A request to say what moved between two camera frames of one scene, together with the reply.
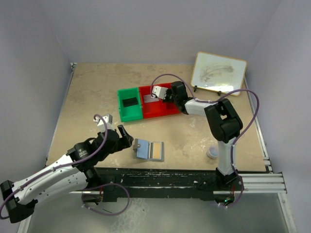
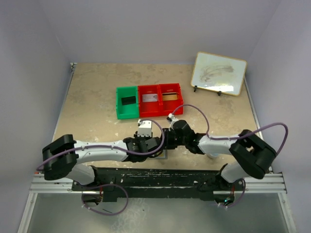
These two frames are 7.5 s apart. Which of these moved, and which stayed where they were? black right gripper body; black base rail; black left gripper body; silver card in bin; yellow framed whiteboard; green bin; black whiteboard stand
Moved: black left gripper body; black right gripper body; green bin
Stayed: silver card in bin; black base rail; yellow framed whiteboard; black whiteboard stand
